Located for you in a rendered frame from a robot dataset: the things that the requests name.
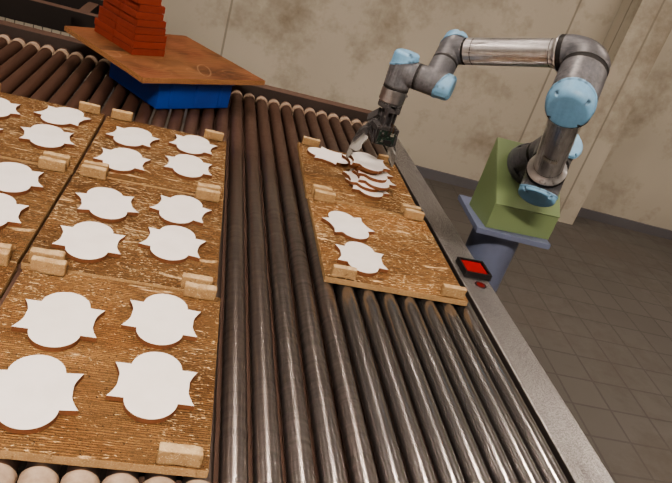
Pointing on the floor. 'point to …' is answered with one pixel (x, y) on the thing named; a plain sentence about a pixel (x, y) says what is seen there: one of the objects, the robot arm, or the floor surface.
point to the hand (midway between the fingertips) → (368, 162)
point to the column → (494, 244)
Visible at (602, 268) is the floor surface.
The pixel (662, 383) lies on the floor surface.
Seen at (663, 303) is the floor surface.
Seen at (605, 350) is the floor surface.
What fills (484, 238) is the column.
